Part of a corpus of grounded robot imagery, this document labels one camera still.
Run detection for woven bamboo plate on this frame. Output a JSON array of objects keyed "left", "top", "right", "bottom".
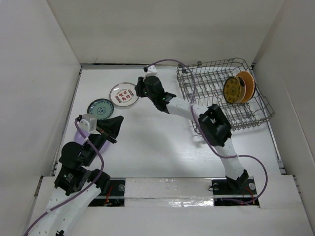
[{"left": 237, "top": 71, "right": 255, "bottom": 103}]

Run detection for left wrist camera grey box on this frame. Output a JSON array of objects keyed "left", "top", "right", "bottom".
[{"left": 75, "top": 114, "right": 97, "bottom": 134}]

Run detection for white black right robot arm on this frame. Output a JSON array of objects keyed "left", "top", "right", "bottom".
[{"left": 135, "top": 76, "right": 249, "bottom": 195}]

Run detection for yellow brown patterned plate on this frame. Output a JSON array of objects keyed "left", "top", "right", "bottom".
[{"left": 223, "top": 76, "right": 246, "bottom": 104}]

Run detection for grey wire dish rack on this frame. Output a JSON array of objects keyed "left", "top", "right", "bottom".
[{"left": 177, "top": 58, "right": 275, "bottom": 131}]

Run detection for blue green patterned plate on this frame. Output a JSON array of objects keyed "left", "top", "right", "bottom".
[{"left": 87, "top": 98, "right": 114, "bottom": 120}]

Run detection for white plate red characters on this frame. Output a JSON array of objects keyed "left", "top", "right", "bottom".
[{"left": 109, "top": 82, "right": 139, "bottom": 107}]

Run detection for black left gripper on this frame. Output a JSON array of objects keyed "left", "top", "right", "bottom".
[{"left": 83, "top": 115, "right": 124, "bottom": 165}]

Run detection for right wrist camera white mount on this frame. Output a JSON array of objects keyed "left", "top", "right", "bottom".
[{"left": 143, "top": 65, "right": 158, "bottom": 78}]

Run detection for lilac purple plate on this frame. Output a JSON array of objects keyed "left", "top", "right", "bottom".
[{"left": 73, "top": 131, "right": 111, "bottom": 155}]

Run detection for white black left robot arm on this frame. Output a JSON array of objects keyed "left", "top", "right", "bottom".
[{"left": 25, "top": 114, "right": 124, "bottom": 236}]

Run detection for metal base rail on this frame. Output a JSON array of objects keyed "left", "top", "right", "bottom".
[{"left": 90, "top": 177, "right": 259, "bottom": 207}]

